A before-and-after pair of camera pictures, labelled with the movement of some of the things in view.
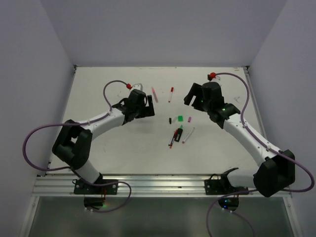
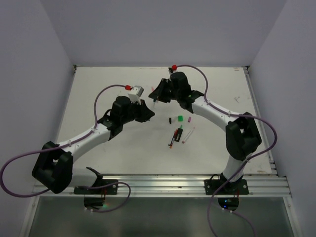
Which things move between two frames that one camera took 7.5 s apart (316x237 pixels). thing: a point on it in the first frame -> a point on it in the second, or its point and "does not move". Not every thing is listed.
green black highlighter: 179,134 does not move
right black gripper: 194,90 -> 159,92
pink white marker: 183,141 does not move
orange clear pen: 173,139 does not move
